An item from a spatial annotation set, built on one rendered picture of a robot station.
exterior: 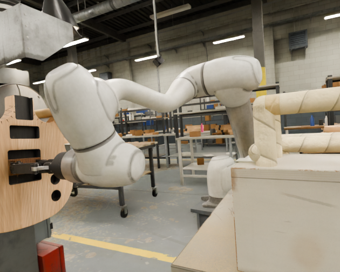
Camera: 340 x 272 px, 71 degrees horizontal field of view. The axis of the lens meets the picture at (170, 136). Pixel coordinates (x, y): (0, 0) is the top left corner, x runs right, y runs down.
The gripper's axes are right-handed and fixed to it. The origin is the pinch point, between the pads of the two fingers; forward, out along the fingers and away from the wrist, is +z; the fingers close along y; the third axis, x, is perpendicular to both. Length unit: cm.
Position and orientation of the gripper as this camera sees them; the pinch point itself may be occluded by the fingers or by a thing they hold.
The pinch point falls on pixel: (26, 165)
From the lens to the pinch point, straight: 85.1
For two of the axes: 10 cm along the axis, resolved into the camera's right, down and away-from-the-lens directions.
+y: 4.5, -0.2, 8.9
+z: -8.9, 0.6, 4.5
